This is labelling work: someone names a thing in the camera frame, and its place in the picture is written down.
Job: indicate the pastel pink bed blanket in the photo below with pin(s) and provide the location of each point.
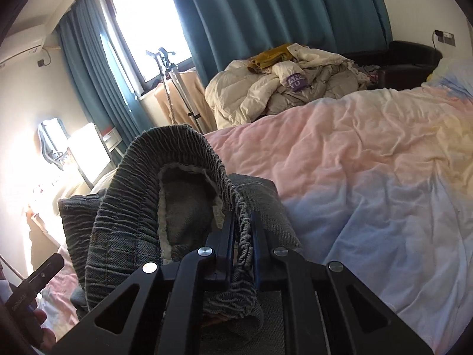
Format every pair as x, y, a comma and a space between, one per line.
351, 162

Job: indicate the wide blue curtain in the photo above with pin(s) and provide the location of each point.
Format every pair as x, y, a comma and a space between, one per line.
258, 7

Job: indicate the white air conditioner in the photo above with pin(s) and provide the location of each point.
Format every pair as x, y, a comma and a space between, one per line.
18, 48

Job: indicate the beige padded jacket purple label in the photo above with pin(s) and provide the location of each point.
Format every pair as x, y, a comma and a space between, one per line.
317, 88

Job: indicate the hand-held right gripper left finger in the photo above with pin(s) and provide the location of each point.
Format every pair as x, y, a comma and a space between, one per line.
225, 244

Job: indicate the narrow blue curtain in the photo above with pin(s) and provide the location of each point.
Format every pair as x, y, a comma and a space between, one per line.
85, 51

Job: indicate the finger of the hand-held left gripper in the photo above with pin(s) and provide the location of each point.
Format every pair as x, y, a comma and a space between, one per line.
46, 270

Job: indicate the pile of cream clothes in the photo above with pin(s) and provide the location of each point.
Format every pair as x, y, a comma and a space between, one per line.
229, 92

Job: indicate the dark hanging garment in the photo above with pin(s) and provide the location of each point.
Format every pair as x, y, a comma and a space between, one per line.
45, 144

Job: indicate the garment steamer stand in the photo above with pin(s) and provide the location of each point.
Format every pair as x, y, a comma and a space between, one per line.
162, 57

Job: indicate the small colourful clothes pile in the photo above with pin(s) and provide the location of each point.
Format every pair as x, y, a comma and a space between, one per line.
366, 74

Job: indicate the mustard yellow garment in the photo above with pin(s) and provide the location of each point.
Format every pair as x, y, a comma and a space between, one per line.
266, 57

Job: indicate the white box red strip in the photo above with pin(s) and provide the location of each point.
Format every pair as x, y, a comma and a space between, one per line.
111, 136

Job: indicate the black wall plug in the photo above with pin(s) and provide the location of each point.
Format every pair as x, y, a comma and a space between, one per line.
41, 63

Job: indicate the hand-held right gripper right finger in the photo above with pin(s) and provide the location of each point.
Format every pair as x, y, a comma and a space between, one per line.
260, 251

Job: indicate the pastel blue pillow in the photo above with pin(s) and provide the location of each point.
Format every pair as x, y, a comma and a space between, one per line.
454, 74

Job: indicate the grey denim jeans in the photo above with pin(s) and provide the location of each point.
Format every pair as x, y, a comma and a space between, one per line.
129, 207

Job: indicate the window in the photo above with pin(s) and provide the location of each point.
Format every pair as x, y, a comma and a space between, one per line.
147, 18

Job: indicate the person's left hand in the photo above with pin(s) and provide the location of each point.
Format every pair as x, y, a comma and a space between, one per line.
46, 336

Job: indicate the black leather sofa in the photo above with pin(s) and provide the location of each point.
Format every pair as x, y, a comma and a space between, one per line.
406, 66

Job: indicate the dark wall socket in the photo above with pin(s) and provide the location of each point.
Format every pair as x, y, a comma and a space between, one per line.
447, 37

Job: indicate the wall mirror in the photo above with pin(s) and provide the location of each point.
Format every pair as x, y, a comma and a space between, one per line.
59, 133

